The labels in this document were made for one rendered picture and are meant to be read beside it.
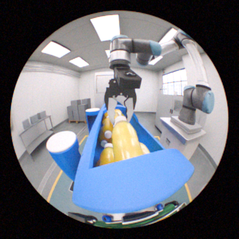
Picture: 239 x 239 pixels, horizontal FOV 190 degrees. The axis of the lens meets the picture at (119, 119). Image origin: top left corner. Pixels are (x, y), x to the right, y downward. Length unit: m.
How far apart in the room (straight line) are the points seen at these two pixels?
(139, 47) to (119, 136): 0.29
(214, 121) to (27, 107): 6.06
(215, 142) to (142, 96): 5.09
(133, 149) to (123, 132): 0.05
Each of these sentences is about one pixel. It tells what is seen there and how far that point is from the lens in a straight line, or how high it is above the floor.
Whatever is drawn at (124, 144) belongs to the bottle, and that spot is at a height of 1.20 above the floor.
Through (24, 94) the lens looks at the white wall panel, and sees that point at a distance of 3.42.
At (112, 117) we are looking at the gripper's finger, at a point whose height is 1.23.
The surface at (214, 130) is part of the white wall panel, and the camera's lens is 2.82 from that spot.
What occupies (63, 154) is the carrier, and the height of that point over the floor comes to 1.00.
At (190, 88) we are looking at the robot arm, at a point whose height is 1.39.
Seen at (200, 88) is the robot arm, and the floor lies 1.39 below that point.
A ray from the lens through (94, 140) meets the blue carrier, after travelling 0.16.
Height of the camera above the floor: 1.30
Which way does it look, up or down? 19 degrees down
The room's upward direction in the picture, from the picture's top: straight up
